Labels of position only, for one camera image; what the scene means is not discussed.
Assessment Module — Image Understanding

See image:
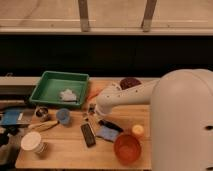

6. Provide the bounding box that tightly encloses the black handled brush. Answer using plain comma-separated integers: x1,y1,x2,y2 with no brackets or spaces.
98,120,123,132

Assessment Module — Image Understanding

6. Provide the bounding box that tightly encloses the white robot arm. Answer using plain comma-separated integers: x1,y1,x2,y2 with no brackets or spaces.
95,69,213,171

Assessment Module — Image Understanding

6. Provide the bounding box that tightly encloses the orange carrot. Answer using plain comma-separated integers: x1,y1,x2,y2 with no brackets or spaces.
87,88,103,101

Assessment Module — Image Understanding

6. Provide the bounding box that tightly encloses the black remote control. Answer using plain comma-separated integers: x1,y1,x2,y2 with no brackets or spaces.
81,123,96,147

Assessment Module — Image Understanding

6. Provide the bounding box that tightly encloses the blue sponge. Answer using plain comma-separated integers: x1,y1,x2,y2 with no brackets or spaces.
96,126,119,142

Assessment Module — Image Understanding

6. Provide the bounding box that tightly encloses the white crumpled cloth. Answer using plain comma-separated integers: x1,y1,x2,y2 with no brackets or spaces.
60,89,77,102

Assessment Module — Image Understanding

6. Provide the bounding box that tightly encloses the blue plastic cup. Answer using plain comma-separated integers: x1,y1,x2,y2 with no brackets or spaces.
56,108,70,125

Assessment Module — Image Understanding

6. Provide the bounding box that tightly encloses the dark red bowl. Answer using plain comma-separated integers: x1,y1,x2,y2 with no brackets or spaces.
120,77,141,90

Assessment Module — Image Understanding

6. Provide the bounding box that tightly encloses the green plastic tray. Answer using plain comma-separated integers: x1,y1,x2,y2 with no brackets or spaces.
29,71,89,108

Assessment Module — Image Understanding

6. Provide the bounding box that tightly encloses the yellow banana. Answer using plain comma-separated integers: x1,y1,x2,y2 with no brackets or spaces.
28,121,58,131

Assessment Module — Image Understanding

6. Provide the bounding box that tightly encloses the small metal cup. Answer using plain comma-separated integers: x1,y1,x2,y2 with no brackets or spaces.
35,107,50,122

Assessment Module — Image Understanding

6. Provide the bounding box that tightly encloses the orange yellow ball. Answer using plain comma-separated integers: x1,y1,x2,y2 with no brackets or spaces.
131,125,145,138

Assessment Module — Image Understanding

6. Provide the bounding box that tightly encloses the orange plastic bowl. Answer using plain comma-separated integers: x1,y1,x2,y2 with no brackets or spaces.
113,134,142,165

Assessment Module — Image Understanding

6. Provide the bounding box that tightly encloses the white paper cup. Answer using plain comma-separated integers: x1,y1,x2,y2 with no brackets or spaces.
21,131,45,154

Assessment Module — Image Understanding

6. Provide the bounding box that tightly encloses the blue box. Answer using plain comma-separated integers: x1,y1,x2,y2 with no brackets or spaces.
0,109,23,126

